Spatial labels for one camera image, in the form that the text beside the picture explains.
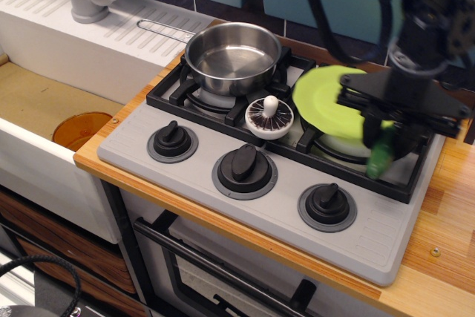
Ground black burner grate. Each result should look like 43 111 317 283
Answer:
266 100 445 203
146 47 316 146

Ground black stove knob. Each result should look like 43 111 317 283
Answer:
298 183 357 233
147 120 199 164
212 144 278 200

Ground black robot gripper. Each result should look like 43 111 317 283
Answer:
338 16 470 160

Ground white toy sink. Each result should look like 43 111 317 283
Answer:
1 0 211 244

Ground lime green plastic plate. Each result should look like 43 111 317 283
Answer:
291 65 398 146

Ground black right burner grate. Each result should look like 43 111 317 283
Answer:
266 100 445 203

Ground black middle stove knob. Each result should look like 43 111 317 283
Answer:
212 144 278 200

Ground black left stove knob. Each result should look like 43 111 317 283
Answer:
147 120 199 164

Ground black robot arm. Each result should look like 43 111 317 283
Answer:
338 0 474 159

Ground stainless steel pot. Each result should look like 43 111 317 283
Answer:
136 19 282 97

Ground black foreground cable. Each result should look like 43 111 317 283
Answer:
0 254 82 317

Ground white toy mushroom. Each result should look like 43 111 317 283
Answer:
244 95 294 140

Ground wooden drawer fronts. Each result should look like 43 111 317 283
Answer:
1 186 147 316

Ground grey toy stove top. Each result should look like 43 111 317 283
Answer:
96 53 446 288

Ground black left burner grate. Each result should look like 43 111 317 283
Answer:
146 47 316 146

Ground black right stove knob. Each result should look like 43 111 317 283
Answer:
298 183 357 233

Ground oven door with black handle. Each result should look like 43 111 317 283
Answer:
122 192 386 316

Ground green toy pickle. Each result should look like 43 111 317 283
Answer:
365 126 396 180

